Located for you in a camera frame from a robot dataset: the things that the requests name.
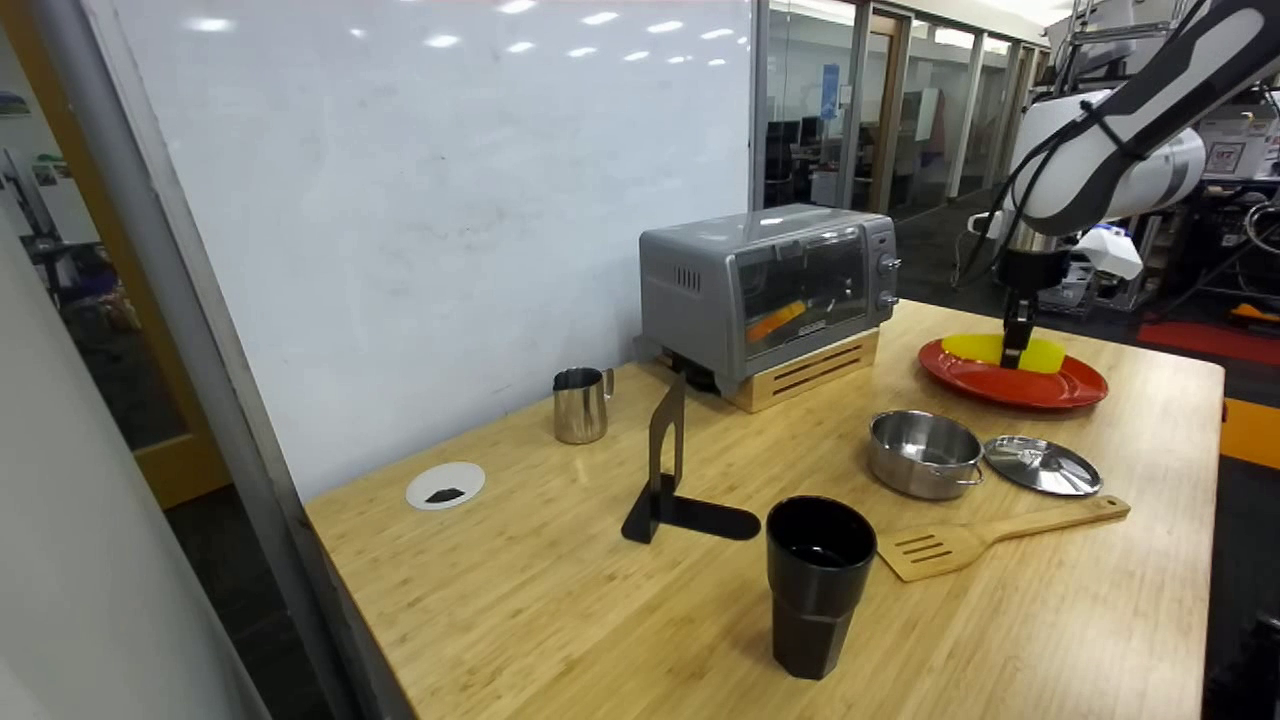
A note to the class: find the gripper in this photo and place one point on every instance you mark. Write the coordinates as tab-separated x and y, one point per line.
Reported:
1030	270

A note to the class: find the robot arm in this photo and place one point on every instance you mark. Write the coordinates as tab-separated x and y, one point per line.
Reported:
1100	160

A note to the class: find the yellow cob of maize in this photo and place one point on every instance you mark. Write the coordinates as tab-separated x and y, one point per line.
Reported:
970	349

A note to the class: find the steel pot lid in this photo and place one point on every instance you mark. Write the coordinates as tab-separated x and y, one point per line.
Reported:
1040	465

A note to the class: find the small steel pot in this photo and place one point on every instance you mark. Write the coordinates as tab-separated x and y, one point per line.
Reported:
920	465

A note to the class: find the red plate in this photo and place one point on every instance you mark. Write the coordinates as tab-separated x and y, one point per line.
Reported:
1000	385

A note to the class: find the toaster oven knob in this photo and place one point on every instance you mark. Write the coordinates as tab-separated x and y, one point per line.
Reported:
886	299
888	264

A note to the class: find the glass office partition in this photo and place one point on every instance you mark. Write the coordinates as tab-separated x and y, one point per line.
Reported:
900	110

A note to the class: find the toaster oven door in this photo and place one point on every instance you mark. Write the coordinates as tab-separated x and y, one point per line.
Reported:
800	300

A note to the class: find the metal shelf rack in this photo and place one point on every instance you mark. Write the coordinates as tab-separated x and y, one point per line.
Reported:
1110	40

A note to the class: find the wooden slatted riser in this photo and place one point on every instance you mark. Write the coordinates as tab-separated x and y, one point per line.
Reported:
810	375

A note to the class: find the orange toy food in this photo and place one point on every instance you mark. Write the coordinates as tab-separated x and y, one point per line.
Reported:
775	322

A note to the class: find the blue poster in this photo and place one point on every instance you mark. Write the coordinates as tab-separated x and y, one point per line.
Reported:
830	92

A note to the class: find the wooden slotted spatula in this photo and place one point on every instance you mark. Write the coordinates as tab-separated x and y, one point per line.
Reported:
940	548

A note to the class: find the silver toaster oven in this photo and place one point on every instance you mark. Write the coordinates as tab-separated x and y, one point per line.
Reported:
690	300

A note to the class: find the black plastic cup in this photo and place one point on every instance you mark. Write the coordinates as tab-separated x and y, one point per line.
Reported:
815	600

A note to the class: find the black metal bookend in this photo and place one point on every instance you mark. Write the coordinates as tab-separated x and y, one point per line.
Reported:
665	470

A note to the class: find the small steel pitcher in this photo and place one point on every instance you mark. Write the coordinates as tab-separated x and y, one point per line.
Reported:
580	410

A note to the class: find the large whiteboard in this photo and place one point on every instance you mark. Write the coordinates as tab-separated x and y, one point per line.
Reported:
450	220

